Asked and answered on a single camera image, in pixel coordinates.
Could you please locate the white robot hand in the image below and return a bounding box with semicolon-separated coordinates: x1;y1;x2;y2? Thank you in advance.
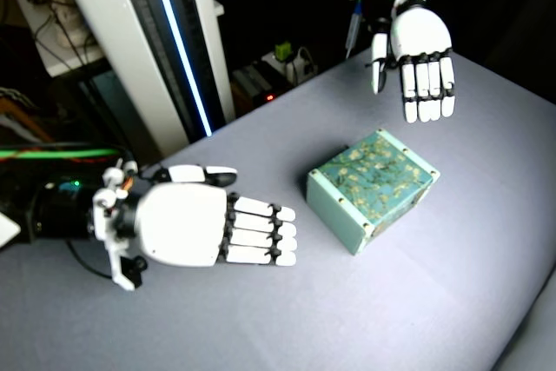
370;4;457;124
135;164;299;268

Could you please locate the teal floral lidded box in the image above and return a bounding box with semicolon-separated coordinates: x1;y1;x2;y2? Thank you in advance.
306;128;441;255

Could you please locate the white power strip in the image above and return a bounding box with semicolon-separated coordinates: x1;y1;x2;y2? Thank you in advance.
260;47;319;85

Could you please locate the grey table cloth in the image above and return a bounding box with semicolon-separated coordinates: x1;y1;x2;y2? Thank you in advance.
0;47;556;371

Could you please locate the white column with blue light strip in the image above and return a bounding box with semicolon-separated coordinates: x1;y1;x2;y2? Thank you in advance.
50;0;236;159

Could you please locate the green cable with grey plug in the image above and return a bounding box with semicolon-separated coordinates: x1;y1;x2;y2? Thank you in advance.
345;0;370;59

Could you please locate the white shelf with cables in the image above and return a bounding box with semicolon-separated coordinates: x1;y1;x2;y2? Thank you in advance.
6;0;108;79

